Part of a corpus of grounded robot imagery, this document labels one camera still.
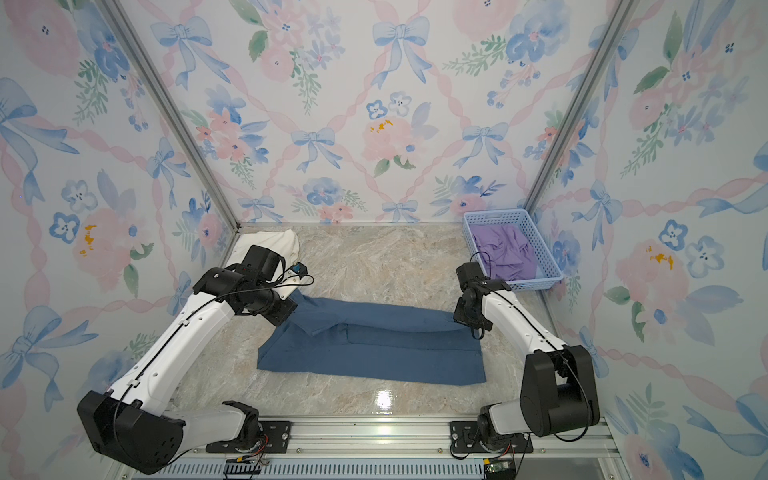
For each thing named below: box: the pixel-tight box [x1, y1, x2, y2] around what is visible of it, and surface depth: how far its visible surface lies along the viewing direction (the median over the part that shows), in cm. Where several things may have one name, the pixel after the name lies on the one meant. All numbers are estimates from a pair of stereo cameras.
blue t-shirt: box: [257, 292, 486, 384], surface depth 90 cm
